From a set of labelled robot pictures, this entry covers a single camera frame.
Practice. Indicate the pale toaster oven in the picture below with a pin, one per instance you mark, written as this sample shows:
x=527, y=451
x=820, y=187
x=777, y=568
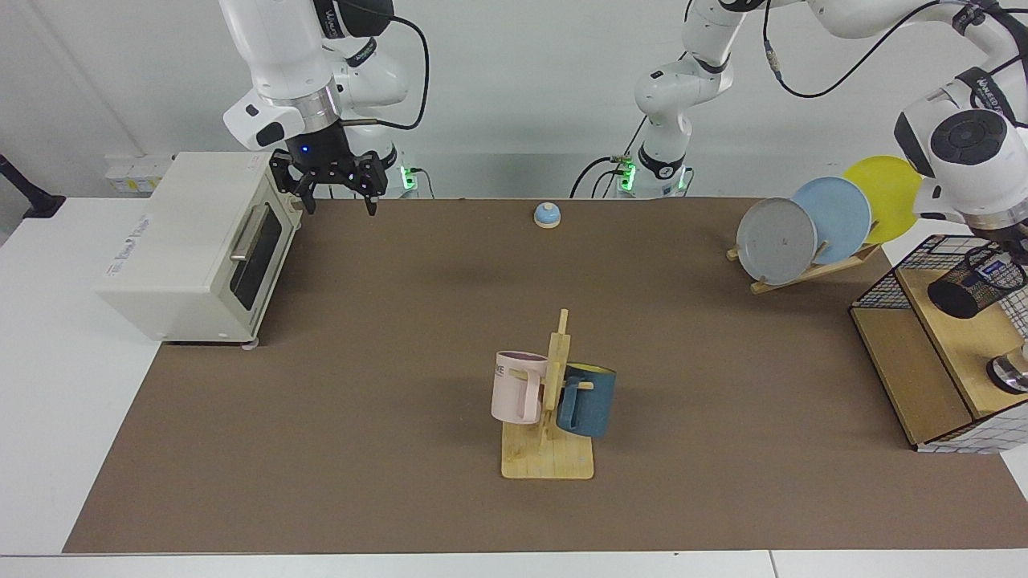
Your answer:
x=185, y=241

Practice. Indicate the grey plate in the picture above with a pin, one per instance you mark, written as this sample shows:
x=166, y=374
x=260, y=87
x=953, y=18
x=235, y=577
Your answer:
x=775, y=241

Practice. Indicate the silver round metal container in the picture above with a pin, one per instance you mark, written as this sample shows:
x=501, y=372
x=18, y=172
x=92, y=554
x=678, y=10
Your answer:
x=1010, y=373

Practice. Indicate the wooden cup stand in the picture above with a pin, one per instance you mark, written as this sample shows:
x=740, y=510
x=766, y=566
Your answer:
x=546, y=461

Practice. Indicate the yellow plate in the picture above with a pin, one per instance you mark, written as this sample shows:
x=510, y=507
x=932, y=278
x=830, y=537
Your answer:
x=883, y=193

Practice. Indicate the light blue plate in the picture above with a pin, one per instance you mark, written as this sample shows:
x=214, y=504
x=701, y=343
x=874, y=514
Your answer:
x=835, y=217

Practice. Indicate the small blue round bell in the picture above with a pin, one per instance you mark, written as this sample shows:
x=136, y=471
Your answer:
x=547, y=215

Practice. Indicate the dark blue cup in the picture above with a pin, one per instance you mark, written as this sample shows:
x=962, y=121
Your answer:
x=596, y=401

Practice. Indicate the brown table cloth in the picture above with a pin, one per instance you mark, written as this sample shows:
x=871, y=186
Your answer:
x=321, y=441

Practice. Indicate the blue and white marker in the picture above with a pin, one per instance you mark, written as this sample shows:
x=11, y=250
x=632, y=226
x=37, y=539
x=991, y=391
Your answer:
x=996, y=269

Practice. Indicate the pink cup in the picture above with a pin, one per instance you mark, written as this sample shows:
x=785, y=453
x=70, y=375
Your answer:
x=507, y=393

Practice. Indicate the white checked cloth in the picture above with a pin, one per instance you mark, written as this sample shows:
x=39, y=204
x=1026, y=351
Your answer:
x=972, y=437

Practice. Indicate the black mesh pen holder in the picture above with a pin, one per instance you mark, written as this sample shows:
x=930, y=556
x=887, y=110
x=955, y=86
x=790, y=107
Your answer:
x=956, y=299

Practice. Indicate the wooden plate rack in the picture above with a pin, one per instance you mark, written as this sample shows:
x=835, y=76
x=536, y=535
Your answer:
x=803, y=277

